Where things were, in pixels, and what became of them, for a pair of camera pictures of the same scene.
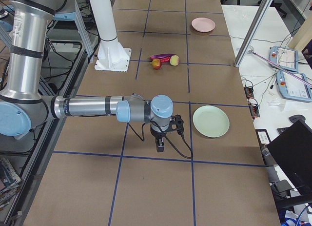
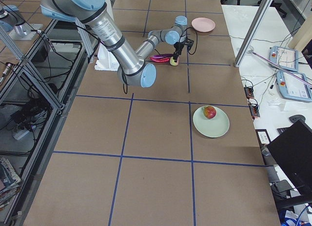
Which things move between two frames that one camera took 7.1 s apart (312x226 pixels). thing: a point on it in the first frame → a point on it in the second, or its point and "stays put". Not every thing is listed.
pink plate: [203, 24] stays put
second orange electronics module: [254, 111] stays put
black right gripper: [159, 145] → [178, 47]
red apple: [156, 63] → [209, 112]
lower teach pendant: [291, 88] stays put
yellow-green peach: [174, 60] stays put
